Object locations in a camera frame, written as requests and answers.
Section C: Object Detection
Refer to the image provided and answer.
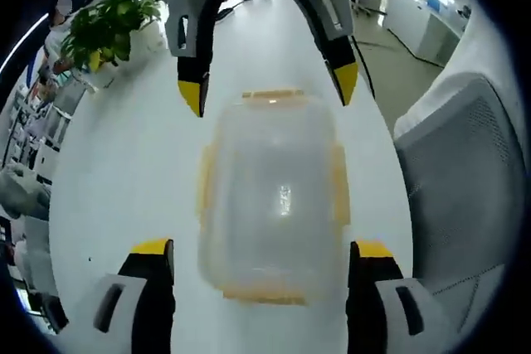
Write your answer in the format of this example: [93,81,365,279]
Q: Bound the potted green plant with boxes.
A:
[59,0,168,76]

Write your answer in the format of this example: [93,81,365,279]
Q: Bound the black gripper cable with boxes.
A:
[349,36,378,99]

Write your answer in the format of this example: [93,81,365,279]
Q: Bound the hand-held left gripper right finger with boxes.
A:
[347,240,458,354]

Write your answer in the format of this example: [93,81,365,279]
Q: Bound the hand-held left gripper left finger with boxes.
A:
[60,237,176,354]

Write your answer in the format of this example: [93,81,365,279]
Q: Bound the thin dark cable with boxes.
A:
[214,0,251,22]

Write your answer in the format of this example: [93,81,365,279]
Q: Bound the white low cabinet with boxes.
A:
[384,0,466,70]

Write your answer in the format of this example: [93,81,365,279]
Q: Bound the clear container with yellow buckles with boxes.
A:
[194,88,353,308]

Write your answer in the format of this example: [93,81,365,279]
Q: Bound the grey mesh office chair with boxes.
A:
[391,70,524,331]

